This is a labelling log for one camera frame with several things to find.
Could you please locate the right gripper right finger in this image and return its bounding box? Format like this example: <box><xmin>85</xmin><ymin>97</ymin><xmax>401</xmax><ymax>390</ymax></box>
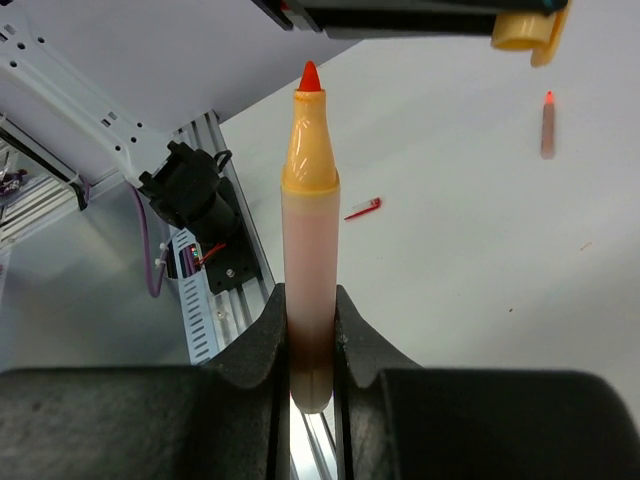
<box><xmin>334</xmin><ymin>289</ymin><xmax>639</xmax><ymax>479</ymax></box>

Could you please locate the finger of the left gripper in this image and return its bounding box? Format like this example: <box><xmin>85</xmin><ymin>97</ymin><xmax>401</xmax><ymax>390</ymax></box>
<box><xmin>254</xmin><ymin>0</ymin><xmax>568</xmax><ymax>39</ymax></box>

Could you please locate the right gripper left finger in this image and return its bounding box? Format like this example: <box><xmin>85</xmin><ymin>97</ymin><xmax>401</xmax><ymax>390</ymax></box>
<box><xmin>1</xmin><ymin>285</ymin><xmax>291</xmax><ymax>479</ymax></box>

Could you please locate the orange marker cap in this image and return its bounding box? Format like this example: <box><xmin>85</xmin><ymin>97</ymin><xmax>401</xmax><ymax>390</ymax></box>
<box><xmin>491</xmin><ymin>1</ymin><xmax>572</xmax><ymax>68</ymax></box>

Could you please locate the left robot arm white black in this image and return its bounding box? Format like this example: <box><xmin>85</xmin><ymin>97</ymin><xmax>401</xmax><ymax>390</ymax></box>
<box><xmin>1</xmin><ymin>1</ymin><xmax>569</xmax><ymax>243</ymax></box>

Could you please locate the small red pen cap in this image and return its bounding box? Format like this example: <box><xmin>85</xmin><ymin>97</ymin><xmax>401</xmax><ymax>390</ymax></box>
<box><xmin>344</xmin><ymin>197</ymin><xmax>382</xmax><ymax>221</ymax></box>

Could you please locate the slim orange-tip pen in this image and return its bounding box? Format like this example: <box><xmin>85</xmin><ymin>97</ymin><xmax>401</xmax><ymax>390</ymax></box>
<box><xmin>540</xmin><ymin>91</ymin><xmax>556</xmax><ymax>160</ymax></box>

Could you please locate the white slotted cable duct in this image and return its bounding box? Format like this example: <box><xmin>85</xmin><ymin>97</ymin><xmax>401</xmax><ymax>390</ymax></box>
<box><xmin>170</xmin><ymin>227</ymin><xmax>219</xmax><ymax>365</ymax></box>

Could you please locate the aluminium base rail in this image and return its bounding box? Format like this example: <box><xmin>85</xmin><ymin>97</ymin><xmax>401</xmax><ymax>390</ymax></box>
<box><xmin>173</xmin><ymin>111</ymin><xmax>338</xmax><ymax>479</ymax></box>

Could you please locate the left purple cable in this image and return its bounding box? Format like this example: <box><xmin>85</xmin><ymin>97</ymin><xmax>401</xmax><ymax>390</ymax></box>
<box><xmin>127</xmin><ymin>182</ymin><xmax>169</xmax><ymax>299</ymax></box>

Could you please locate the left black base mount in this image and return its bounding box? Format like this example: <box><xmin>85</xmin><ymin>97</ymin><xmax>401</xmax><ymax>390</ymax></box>
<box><xmin>204</xmin><ymin>178</ymin><xmax>262</xmax><ymax>295</ymax></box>

